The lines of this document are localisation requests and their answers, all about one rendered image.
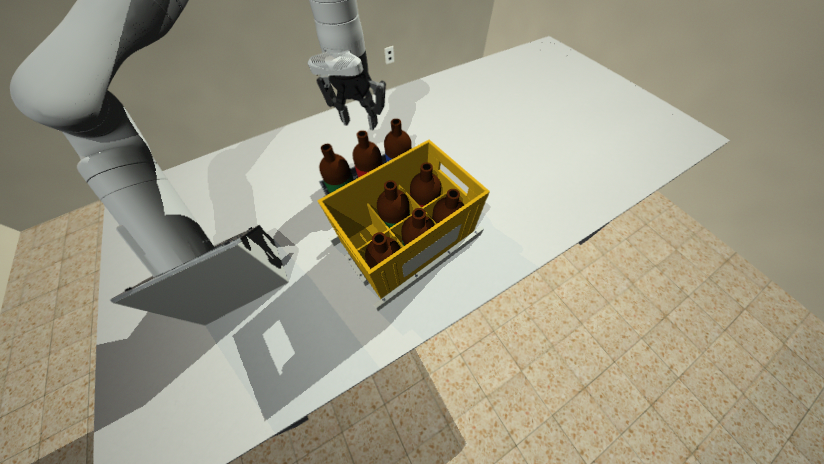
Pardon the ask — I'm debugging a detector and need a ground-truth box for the brown bottle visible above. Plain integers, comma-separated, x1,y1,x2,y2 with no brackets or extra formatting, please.
410,162,441,208
401,208,435,246
365,232,401,269
432,189,464,224
352,130,383,178
384,118,412,162
377,180,410,228
319,143,354,193

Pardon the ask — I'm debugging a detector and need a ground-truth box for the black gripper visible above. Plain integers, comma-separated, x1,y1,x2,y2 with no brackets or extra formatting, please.
316,50,386,130

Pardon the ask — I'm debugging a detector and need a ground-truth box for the yellow crate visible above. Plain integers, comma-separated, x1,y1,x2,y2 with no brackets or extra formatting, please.
332,140,490,298

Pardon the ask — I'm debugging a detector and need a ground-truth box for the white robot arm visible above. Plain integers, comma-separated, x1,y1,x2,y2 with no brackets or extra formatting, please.
10,0,365,277

